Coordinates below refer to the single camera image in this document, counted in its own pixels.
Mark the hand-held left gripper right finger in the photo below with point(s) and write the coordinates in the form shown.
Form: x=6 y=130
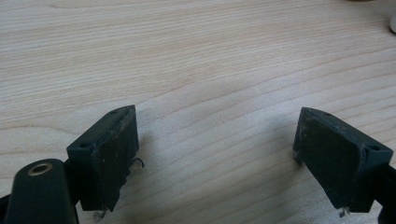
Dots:
x=336 y=161

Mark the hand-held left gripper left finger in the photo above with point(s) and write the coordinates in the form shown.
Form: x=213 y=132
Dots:
x=106 y=161

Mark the white cup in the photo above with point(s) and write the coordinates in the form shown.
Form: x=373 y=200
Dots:
x=393 y=24

